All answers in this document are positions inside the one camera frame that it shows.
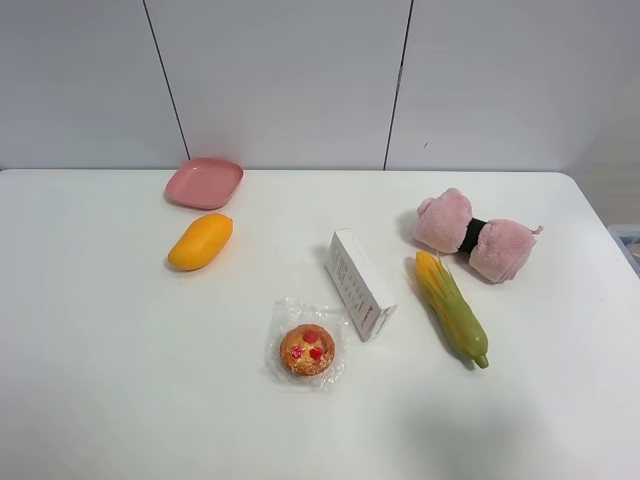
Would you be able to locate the clear plastic storage bin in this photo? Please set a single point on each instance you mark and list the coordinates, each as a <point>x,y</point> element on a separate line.
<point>627,237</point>

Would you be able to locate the yellow toy mango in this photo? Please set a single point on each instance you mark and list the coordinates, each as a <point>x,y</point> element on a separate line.
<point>203,240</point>

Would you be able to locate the pink rolled towel black band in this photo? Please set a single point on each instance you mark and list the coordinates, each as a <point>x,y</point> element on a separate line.
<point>496,249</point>

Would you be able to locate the white cardboard box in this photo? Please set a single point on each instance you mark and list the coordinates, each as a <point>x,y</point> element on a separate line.
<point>365,294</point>

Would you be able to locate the pink square plastic plate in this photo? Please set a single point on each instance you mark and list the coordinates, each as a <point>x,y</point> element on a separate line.
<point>204,183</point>

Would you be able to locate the toy corn cob green husk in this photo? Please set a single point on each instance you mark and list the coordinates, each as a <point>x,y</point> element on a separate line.
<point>459,324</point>

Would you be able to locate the wrapped fruit tart toy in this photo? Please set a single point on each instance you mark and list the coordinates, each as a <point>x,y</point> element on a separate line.
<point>306,345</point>

